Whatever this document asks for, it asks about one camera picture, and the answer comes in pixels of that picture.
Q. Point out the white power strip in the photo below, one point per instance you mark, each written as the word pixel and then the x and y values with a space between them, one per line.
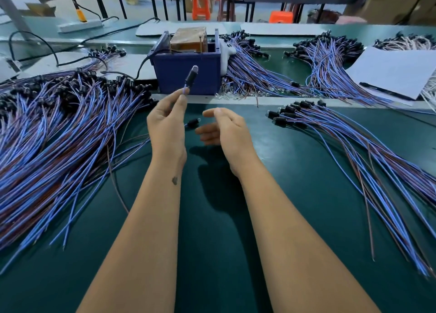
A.
pixel 80 26

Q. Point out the pink plastic stool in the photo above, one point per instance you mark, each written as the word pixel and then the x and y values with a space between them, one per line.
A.
pixel 351 20

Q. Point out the person's left forearm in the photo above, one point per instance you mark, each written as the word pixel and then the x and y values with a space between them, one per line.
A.
pixel 133 248

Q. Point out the white flat mat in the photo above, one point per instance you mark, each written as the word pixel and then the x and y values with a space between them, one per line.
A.
pixel 185 28
pixel 126 65
pixel 285 29

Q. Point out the orange plug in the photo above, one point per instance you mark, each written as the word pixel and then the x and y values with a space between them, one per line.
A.
pixel 81 15

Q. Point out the open cardboard box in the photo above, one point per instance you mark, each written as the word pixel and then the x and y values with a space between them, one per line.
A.
pixel 39 11

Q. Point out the white paper sheet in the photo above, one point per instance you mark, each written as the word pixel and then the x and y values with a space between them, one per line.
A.
pixel 394 72

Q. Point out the orange plastic stool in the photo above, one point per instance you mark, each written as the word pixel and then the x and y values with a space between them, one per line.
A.
pixel 201 7
pixel 281 17

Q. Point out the person's right hand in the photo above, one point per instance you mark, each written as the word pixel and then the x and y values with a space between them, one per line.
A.
pixel 231 142

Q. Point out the person's left hand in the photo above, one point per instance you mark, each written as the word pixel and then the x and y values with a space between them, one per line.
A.
pixel 167 129

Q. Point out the brown cardboard block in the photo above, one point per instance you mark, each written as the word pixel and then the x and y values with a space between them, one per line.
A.
pixel 188 40

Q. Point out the white plastic device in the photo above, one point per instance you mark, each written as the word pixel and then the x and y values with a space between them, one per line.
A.
pixel 8 69

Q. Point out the stack of large cardboard boxes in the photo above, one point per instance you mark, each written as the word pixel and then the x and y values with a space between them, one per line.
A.
pixel 400 2

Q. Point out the blue plastic tester box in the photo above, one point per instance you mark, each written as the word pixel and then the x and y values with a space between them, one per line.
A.
pixel 178 71

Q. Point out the person's right forearm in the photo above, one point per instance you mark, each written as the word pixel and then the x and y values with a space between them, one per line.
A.
pixel 306 248

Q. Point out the grey metal pole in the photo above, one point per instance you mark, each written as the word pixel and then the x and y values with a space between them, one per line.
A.
pixel 12 9

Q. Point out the black pen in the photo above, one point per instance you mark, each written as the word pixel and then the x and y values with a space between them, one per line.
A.
pixel 387 92

